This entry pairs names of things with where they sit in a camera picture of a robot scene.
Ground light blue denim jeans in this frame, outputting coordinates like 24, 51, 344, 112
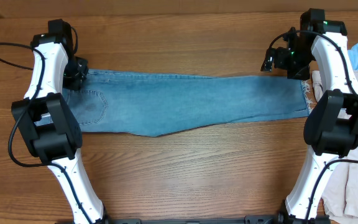
62, 70, 311, 137

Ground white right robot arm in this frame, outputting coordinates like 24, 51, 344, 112
261, 17, 358, 223

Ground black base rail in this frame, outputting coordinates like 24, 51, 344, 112
106, 212, 331, 224

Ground beige folded trousers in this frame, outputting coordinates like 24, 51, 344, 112
312, 71, 358, 223

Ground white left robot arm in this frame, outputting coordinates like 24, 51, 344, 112
11, 34, 109, 223

